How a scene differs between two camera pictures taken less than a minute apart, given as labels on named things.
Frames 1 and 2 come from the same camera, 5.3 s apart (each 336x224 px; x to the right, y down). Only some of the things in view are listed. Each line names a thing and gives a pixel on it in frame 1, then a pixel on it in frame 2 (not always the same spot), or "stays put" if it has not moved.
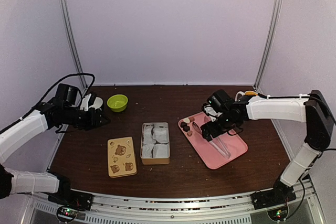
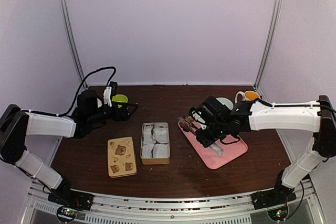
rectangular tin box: x=155 y=148 stays put
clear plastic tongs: x=219 y=143 -> x=188 y=124
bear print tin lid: x=121 y=157 stays put
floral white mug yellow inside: x=245 y=93 stays put
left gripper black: x=93 y=119 -> x=125 y=115
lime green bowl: x=117 y=103 stays put
